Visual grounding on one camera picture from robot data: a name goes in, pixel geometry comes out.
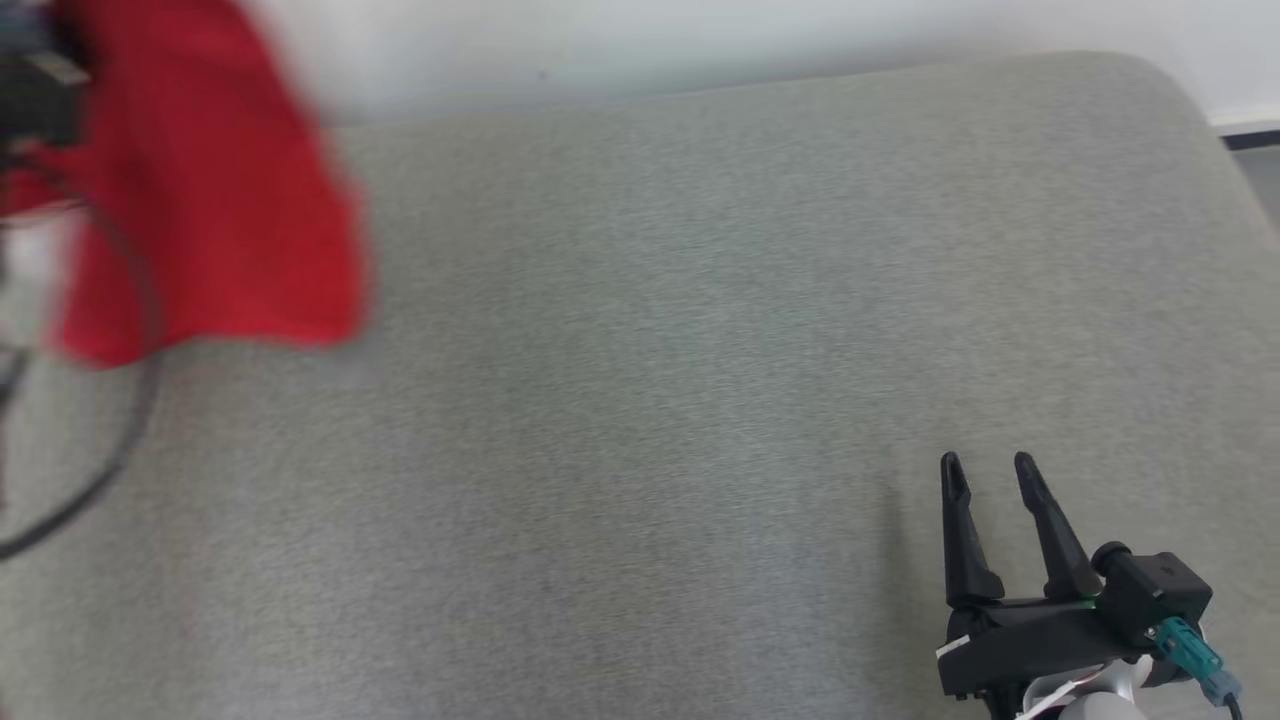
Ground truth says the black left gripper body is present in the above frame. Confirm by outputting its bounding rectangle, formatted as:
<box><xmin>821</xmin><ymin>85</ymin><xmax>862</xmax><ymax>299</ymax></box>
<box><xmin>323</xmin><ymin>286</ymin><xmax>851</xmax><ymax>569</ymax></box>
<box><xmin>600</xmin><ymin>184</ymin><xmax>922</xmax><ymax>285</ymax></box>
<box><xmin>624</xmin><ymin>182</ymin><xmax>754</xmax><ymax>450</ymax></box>
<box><xmin>0</xmin><ymin>0</ymin><xmax>93</xmax><ymax>153</ymax></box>

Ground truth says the teal cable connector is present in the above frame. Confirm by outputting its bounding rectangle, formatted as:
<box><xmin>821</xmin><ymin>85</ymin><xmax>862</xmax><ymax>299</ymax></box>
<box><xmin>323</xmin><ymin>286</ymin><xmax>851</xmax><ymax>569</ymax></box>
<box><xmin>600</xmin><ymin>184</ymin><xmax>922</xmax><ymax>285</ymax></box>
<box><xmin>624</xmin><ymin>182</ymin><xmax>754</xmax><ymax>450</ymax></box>
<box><xmin>1150</xmin><ymin>617</ymin><xmax>1244</xmax><ymax>706</ymax></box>

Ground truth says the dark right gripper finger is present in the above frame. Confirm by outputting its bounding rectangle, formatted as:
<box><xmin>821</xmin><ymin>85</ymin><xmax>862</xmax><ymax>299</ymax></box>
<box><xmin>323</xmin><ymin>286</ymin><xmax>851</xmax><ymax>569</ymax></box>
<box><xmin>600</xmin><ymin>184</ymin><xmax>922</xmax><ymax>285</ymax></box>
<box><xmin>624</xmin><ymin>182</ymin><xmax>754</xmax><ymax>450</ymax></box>
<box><xmin>1014</xmin><ymin>452</ymin><xmax>1102</xmax><ymax>602</ymax></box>
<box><xmin>940</xmin><ymin>452</ymin><xmax>1005</xmax><ymax>608</ymax></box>

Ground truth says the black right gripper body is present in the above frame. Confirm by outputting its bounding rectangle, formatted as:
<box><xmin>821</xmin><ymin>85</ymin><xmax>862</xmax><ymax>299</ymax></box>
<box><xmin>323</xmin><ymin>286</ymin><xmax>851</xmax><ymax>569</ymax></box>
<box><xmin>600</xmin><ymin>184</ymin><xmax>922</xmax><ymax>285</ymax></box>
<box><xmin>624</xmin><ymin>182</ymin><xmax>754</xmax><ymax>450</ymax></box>
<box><xmin>937</xmin><ymin>596</ymin><xmax>1153</xmax><ymax>720</ymax></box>

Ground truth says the red and white garment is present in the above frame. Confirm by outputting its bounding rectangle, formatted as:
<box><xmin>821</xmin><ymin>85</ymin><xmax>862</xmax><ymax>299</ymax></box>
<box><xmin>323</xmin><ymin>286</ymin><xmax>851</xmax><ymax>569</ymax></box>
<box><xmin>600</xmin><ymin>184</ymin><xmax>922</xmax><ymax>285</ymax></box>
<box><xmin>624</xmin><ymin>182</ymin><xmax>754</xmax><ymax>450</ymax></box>
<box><xmin>0</xmin><ymin>0</ymin><xmax>373</xmax><ymax>369</ymax></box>

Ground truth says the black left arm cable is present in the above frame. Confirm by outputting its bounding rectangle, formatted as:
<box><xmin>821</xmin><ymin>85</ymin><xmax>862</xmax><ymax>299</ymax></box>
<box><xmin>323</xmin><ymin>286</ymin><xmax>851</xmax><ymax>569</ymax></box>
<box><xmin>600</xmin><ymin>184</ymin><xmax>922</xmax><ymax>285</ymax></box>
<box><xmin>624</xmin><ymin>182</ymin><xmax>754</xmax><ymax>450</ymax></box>
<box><xmin>0</xmin><ymin>180</ymin><xmax>163</xmax><ymax>561</ymax></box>

